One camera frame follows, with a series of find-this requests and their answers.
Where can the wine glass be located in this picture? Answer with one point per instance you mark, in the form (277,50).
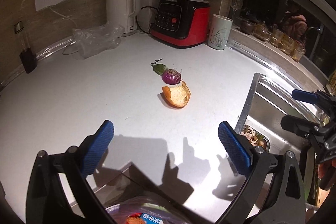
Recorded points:
(235,6)

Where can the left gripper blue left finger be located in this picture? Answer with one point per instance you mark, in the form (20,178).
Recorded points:
(94,146)

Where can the glass teapot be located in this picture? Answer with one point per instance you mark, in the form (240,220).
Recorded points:
(262,32)

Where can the stainless steel sink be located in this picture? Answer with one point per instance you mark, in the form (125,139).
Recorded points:
(266,103)

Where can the purple onion half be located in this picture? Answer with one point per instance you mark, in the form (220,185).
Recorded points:
(171,77)

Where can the red black blender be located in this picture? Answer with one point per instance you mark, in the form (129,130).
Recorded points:
(181,23)

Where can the green leaf with stem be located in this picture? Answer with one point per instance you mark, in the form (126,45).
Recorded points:
(159,67)

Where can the white electric kettle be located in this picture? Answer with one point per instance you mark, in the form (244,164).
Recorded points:
(122,13)

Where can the person's right hand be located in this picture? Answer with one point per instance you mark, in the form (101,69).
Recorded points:
(325,166)

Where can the trash bin with purple bag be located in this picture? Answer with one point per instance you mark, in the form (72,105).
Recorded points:
(148,205)

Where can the blue white milk carton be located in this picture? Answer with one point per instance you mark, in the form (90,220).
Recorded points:
(150,219)

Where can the orange foam fruit net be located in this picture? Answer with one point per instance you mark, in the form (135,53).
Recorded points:
(135,219)

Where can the grey kitchen cabinet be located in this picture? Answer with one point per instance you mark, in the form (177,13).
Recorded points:
(112,186)

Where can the amber glass cup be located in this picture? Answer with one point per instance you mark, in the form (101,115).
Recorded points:
(276,37)
(297,52)
(287,44)

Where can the white ceramic cup with flowers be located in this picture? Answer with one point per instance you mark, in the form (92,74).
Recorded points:
(219,32)

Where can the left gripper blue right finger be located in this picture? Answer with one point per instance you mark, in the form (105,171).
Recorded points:
(237,148)

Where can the clear plastic bag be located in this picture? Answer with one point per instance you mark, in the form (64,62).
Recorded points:
(92,41)

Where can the glass sauce bottle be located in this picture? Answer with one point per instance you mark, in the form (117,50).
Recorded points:
(27,57)

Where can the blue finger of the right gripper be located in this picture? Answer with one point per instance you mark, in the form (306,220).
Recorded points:
(298,126)
(303,96)

